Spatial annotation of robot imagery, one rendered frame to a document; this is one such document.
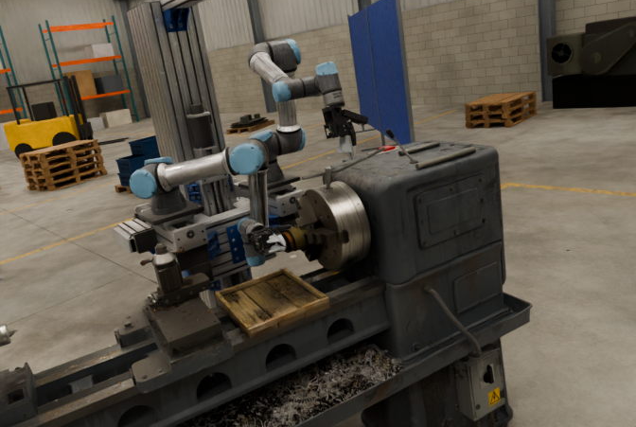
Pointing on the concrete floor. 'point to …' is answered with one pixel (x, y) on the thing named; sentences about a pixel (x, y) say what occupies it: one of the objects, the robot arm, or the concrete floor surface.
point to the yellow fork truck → (18, 140)
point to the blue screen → (382, 68)
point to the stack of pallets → (61, 168)
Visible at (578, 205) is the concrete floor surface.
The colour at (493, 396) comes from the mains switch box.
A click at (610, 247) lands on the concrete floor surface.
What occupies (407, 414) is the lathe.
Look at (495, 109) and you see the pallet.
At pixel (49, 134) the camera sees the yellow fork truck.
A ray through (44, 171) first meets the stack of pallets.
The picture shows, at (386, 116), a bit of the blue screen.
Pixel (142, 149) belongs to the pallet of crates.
